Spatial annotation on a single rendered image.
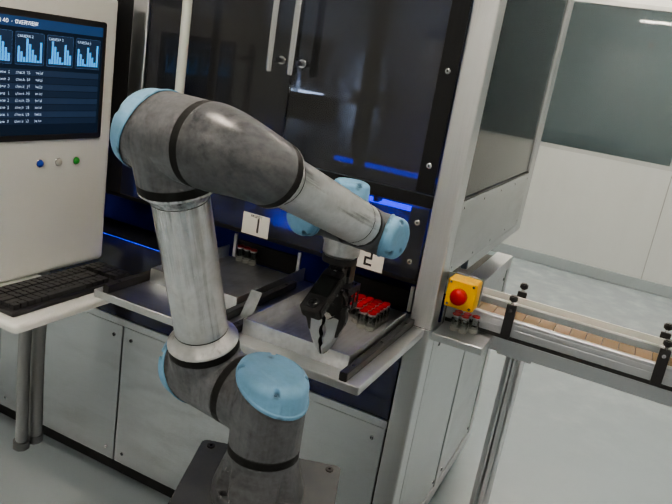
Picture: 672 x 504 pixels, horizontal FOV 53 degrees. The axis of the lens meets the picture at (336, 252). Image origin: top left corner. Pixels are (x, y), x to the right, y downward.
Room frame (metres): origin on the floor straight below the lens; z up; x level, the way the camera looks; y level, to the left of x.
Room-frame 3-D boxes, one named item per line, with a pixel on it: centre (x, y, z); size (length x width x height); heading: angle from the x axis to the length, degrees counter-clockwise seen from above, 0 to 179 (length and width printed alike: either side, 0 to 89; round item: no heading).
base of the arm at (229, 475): (0.96, 0.06, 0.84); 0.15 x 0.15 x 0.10
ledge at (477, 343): (1.62, -0.35, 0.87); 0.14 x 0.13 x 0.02; 156
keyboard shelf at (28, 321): (1.65, 0.72, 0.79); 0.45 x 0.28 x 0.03; 156
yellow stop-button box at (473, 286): (1.58, -0.32, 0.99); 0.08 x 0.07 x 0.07; 156
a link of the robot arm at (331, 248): (1.31, -0.01, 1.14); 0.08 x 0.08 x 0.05
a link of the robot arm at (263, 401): (0.96, 0.07, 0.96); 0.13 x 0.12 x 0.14; 57
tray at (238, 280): (1.71, 0.26, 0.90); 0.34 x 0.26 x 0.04; 156
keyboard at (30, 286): (1.64, 0.69, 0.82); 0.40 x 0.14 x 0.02; 156
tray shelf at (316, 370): (1.58, 0.14, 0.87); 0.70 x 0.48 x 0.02; 66
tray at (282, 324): (1.49, -0.01, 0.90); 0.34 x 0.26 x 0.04; 156
